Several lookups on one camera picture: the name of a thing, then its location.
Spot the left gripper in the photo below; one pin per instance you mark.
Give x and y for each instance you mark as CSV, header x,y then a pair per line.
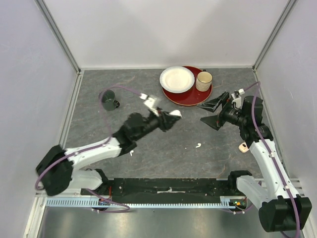
x,y
167,121

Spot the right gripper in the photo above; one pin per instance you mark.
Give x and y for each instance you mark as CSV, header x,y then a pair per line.
x,y
215,121

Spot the white charging case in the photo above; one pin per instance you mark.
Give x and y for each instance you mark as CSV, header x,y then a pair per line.
x,y
176,113

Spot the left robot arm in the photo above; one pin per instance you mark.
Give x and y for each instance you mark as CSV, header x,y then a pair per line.
x,y
62,169

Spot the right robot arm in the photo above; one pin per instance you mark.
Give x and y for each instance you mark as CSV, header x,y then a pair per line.
x,y
280,206

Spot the beige small charging case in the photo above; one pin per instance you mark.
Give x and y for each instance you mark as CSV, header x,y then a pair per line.
x,y
243,147

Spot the red round tray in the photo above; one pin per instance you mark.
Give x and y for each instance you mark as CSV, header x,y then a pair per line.
x,y
193,96

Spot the cream ceramic cup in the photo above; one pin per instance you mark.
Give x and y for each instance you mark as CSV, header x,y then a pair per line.
x,y
203,81

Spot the dark green mug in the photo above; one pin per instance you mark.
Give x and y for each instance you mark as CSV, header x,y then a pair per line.
x,y
108,100

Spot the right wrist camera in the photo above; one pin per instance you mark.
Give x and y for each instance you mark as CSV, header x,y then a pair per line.
x,y
237,99

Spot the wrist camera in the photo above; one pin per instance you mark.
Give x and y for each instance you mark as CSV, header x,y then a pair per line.
x,y
237,99
151,102

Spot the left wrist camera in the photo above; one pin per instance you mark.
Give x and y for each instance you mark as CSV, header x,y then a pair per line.
x,y
151,102

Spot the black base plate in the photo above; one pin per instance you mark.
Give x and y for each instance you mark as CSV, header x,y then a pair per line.
x,y
166,190

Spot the grey cable duct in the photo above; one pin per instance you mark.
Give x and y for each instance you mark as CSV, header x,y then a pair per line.
x,y
94,202

